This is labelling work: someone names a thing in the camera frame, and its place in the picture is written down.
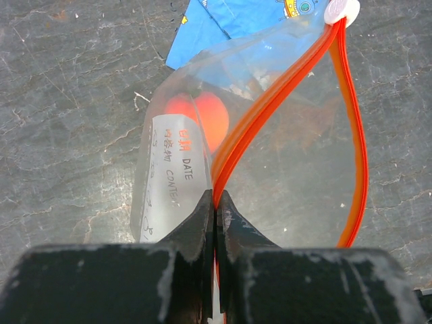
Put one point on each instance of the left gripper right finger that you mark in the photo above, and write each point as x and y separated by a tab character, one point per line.
260	282

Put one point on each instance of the blue cartoon print cloth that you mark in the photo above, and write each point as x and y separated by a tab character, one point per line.
207	23

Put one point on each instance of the clear zip bag orange zipper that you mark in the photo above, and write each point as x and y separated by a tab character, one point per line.
294	160

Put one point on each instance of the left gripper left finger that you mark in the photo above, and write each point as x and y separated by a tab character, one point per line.
170	281

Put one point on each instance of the orange peach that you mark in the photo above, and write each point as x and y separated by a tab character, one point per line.
209	109

